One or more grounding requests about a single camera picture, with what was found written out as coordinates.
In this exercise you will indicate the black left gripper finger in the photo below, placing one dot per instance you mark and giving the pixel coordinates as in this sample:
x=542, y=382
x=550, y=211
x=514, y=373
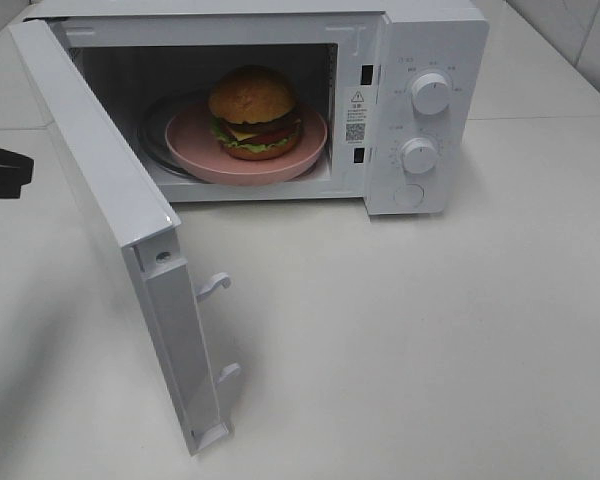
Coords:
x=16, y=170

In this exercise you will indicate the white microwave door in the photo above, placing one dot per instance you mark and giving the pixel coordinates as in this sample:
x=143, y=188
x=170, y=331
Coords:
x=135, y=232

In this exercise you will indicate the pink round plate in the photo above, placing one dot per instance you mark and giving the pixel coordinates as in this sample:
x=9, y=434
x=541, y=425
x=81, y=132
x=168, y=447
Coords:
x=192, y=144

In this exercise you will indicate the burger with lettuce and cheese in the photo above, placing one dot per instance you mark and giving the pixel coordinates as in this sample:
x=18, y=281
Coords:
x=255, y=113

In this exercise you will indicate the round white door button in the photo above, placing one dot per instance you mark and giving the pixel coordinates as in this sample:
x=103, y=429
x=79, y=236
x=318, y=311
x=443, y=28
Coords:
x=409, y=196

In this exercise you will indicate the white timer knob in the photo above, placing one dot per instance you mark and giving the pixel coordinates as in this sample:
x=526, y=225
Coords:
x=419, y=155

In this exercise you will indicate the glass microwave turntable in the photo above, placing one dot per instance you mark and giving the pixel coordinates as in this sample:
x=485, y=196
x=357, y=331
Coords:
x=152, y=127

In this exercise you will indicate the white warning label sticker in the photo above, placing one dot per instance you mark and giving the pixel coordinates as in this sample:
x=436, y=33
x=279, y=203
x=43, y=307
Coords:
x=355, y=113

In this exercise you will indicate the white microwave oven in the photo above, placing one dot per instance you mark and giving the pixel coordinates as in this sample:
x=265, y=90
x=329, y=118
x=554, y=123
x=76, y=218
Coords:
x=131, y=53

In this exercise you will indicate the upper white power knob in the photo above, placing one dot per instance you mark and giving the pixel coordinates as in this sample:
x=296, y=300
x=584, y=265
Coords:
x=430, y=93

